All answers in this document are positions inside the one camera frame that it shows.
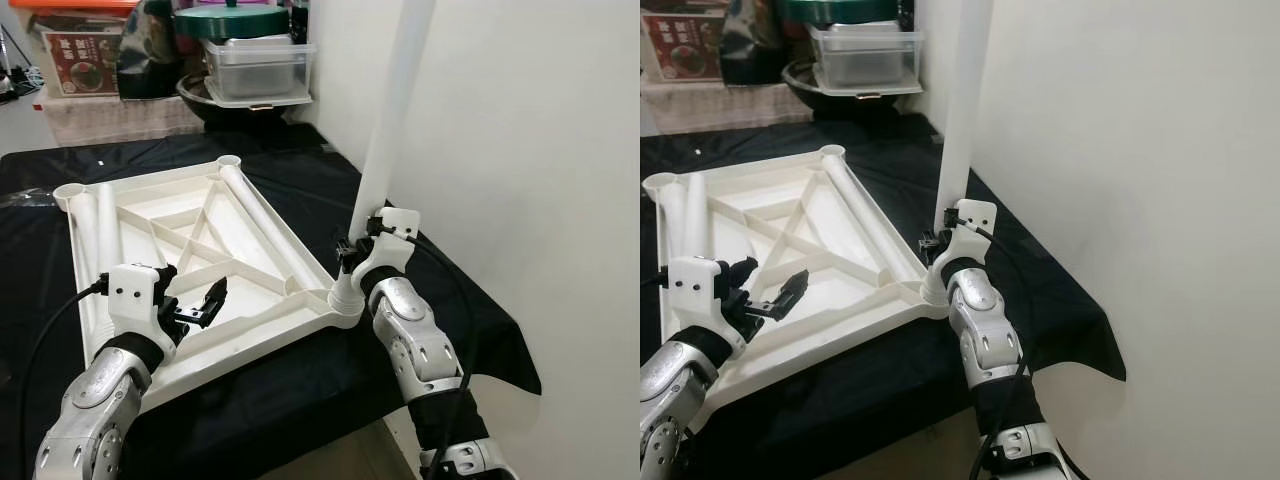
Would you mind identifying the white plastic table top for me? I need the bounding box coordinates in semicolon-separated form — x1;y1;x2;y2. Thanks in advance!
53;155;367;413
642;145;953;433

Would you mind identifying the black tablecloth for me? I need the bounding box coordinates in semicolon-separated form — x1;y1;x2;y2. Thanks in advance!
640;118;1127;480
0;125;543;480

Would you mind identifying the clear tape strip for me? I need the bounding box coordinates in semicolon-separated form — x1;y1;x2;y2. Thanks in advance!
0;183;63;208

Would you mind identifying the beige cloth covered shelf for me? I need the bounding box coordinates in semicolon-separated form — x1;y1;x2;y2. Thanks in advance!
640;80;816;133
42;93;216;148

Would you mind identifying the black wok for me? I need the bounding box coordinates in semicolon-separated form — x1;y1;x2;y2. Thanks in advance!
177;72;323;129
782;60;926;109

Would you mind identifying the clear plastic container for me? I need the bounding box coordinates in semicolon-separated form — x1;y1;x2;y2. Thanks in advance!
202;36;317;103
808;22;926;89

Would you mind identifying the black bag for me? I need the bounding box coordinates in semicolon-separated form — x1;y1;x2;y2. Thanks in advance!
117;0;186;101
718;0;786;86

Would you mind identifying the red printed carton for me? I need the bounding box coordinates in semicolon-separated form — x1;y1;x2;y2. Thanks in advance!
40;30;126;98
645;12;723;83

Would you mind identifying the green round pot lid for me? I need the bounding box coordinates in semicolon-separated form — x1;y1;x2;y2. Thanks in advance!
173;3;293;41
780;0;901;25

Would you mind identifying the orange box lid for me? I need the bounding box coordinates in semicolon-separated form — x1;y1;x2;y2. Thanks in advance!
8;0;139;13

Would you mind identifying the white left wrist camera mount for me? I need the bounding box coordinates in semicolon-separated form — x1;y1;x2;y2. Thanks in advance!
666;256;746;346
106;262;191;351

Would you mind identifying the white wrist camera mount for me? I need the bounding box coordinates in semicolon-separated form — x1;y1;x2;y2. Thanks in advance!
930;198;999;276
666;256;746;346
352;204;421;291
106;262;191;351

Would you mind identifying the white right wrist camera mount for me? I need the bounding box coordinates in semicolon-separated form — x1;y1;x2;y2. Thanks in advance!
352;204;421;291
930;198;999;276

